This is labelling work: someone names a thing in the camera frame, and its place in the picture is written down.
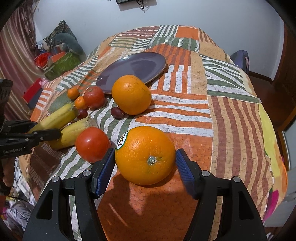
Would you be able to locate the sugarcane piece front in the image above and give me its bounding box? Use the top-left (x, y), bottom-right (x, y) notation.
top-left (47, 117), bottom-right (98, 151)

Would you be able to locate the small mandarin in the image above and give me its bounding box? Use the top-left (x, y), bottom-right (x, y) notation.
top-left (67, 87), bottom-right (80, 101)
top-left (74, 96), bottom-right (88, 110)

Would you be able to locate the red tomato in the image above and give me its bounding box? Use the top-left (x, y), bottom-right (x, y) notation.
top-left (83, 86), bottom-right (105, 109)
top-left (75, 127), bottom-right (111, 163)

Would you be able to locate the large orange plain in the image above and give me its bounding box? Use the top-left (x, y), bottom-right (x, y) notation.
top-left (111, 75), bottom-right (152, 115)

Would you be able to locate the large orange with sticker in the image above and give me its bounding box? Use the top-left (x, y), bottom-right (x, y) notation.
top-left (115, 126), bottom-right (176, 186)

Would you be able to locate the red gift box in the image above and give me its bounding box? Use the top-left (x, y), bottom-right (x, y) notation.
top-left (23, 78), bottom-right (43, 109)

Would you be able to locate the pink plush rabbit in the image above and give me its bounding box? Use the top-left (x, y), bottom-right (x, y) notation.
top-left (39, 78), bottom-right (50, 88)

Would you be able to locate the striped pink curtain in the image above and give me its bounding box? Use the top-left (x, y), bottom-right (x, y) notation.
top-left (1, 1), bottom-right (44, 120)

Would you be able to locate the green patterned storage box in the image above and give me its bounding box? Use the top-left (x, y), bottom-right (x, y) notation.
top-left (44, 52), bottom-right (81, 81)

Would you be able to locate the purple round plate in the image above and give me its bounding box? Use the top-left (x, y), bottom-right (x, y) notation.
top-left (96, 52), bottom-right (167, 94)

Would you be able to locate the brown wooden door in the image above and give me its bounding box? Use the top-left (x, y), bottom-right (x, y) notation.
top-left (273, 26), bottom-right (295, 129)

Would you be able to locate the striped patchwork bedspread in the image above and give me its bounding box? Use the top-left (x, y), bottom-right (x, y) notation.
top-left (31, 25), bottom-right (287, 240)

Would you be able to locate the blue bag behind bed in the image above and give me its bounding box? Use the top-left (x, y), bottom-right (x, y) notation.
top-left (230, 50), bottom-right (250, 75)

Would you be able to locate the small wall monitor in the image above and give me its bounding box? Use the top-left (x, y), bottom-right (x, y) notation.
top-left (116, 0), bottom-right (135, 4)

